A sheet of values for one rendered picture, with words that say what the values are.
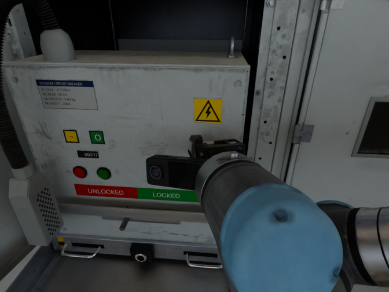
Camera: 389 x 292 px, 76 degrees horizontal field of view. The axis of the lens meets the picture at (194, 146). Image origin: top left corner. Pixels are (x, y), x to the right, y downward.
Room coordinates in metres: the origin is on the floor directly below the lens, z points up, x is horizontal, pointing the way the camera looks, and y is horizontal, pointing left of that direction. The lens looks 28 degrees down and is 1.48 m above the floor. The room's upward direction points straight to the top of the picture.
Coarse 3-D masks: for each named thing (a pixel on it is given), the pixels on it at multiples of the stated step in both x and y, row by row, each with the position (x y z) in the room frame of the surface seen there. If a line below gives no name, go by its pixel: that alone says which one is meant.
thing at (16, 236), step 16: (16, 112) 0.65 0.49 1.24; (16, 128) 0.63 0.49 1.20; (0, 144) 0.58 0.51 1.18; (0, 160) 0.56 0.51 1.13; (32, 160) 0.65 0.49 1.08; (0, 176) 0.55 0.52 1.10; (0, 192) 0.53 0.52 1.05; (0, 208) 0.52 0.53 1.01; (0, 224) 0.50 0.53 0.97; (16, 224) 0.54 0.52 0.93; (0, 240) 0.48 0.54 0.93; (16, 240) 0.52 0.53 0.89; (0, 256) 0.47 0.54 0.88; (16, 256) 0.50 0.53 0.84; (0, 272) 0.45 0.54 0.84
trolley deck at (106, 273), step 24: (72, 264) 0.47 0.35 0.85; (96, 264) 0.47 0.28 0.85; (120, 264) 0.47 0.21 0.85; (144, 264) 0.47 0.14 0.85; (168, 264) 0.47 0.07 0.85; (216, 264) 0.47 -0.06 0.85; (48, 288) 0.40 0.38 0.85; (72, 288) 0.40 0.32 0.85; (96, 288) 0.40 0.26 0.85; (120, 288) 0.40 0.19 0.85; (144, 288) 0.40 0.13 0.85; (168, 288) 0.40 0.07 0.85; (192, 288) 0.40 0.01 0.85; (216, 288) 0.40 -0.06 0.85
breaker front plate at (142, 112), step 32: (32, 96) 0.51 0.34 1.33; (96, 96) 0.50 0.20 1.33; (128, 96) 0.49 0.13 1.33; (160, 96) 0.48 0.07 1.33; (192, 96) 0.48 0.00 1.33; (224, 96) 0.47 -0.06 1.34; (32, 128) 0.51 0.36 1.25; (64, 128) 0.50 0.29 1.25; (96, 128) 0.50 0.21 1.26; (128, 128) 0.49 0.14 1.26; (160, 128) 0.48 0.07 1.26; (192, 128) 0.48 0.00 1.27; (224, 128) 0.47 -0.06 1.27; (64, 160) 0.51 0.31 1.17; (96, 160) 0.50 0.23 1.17; (128, 160) 0.49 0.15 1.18; (64, 192) 0.51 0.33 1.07; (64, 224) 0.51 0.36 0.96; (96, 224) 0.50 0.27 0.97; (128, 224) 0.49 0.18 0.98; (160, 224) 0.49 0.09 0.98; (192, 224) 0.48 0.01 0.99
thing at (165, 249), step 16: (80, 240) 0.50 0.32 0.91; (96, 240) 0.49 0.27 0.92; (112, 240) 0.49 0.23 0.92; (128, 240) 0.48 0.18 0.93; (144, 240) 0.48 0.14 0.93; (160, 240) 0.48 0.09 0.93; (160, 256) 0.47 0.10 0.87; (176, 256) 0.47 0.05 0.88; (192, 256) 0.47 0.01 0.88; (208, 256) 0.46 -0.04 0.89
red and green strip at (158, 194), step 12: (84, 192) 0.50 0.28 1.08; (96, 192) 0.50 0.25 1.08; (108, 192) 0.50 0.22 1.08; (120, 192) 0.49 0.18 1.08; (132, 192) 0.49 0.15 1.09; (144, 192) 0.49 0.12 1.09; (156, 192) 0.49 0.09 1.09; (168, 192) 0.48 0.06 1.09; (180, 192) 0.48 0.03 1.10; (192, 192) 0.48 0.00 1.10
